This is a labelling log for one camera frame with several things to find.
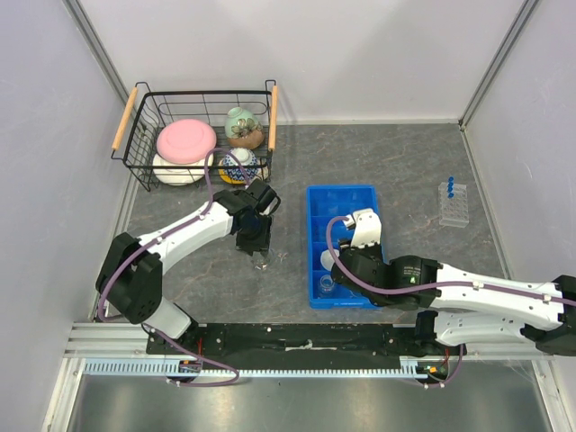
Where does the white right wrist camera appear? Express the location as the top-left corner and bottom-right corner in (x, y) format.
(343, 208), (382, 248)

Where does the blue white patterned bowl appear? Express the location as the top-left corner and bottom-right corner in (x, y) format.
(219, 148), (269, 180)

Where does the pink ceramic plate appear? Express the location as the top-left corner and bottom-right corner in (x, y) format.
(157, 119), (217, 164)

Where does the black wire basket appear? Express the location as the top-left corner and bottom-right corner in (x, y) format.
(111, 79), (279, 190)

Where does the white ceramic evaporating dish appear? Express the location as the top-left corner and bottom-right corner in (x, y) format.
(319, 249), (335, 272)

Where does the light blue cable duct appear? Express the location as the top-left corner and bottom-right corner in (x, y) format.
(83, 358), (428, 379)

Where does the clear acrylic test tube rack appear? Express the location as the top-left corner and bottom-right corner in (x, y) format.
(437, 182), (469, 228)

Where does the blue plastic compartment bin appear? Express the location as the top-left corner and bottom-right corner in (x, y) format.
(306, 184), (391, 311)

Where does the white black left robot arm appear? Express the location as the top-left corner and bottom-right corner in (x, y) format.
(95, 179), (281, 354)

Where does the clear glass flask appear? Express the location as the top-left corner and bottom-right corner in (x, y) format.
(251, 251), (275, 271)

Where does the clear glass jar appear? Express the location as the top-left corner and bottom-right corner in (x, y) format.
(318, 274), (336, 298)

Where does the yellow plate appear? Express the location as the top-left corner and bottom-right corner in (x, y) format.
(219, 171), (251, 185)

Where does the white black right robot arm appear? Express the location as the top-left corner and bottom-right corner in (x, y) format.
(325, 246), (575, 356)

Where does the green floral ceramic bowl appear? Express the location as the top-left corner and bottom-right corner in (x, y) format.
(224, 106), (265, 150)

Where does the white ceramic bowl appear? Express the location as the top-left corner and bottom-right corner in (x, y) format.
(152, 154), (214, 186)

